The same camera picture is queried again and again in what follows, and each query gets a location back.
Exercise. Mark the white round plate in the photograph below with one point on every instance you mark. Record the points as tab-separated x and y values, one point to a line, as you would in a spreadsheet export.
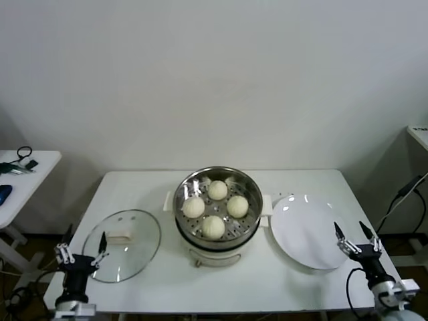
301	230

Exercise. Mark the perforated steel steamer basket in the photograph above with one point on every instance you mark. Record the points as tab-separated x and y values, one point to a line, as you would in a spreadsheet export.
249	190

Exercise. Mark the blue computer mouse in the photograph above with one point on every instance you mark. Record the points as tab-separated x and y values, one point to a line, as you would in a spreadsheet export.
4	194

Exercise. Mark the cream electric cooker pot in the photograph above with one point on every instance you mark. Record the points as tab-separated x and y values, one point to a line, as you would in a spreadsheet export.
214	259

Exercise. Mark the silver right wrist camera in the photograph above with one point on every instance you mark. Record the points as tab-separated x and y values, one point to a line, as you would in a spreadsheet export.
409	288

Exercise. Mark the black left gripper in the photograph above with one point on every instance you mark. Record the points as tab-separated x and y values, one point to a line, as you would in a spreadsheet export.
77	274

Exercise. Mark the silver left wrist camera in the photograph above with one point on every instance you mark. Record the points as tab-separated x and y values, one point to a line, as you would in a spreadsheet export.
75	313

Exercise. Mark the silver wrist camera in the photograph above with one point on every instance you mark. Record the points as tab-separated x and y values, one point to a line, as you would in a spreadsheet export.
75	313
409	288

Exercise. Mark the small black device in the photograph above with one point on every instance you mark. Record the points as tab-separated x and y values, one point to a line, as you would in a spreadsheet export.
32	164

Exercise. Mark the white steamed baozi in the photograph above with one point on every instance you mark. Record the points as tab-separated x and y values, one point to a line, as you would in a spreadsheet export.
213	227
218	190
194	207
237	206

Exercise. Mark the black power adapter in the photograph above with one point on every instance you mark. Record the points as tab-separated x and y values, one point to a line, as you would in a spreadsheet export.
406	188

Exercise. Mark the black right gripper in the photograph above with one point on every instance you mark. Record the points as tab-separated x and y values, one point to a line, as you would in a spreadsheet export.
371	264

